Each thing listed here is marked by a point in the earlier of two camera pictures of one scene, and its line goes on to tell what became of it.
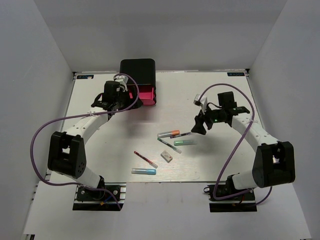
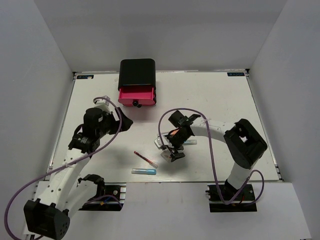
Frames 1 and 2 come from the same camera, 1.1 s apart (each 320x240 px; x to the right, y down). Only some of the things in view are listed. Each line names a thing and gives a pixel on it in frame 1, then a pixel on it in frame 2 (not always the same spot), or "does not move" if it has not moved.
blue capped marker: [143, 171] does not move
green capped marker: [185, 142] does not move
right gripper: [199, 127] → [177, 155]
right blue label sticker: [235, 74] does not move
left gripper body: [124, 99] → [110, 125]
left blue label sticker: [85, 77] does not move
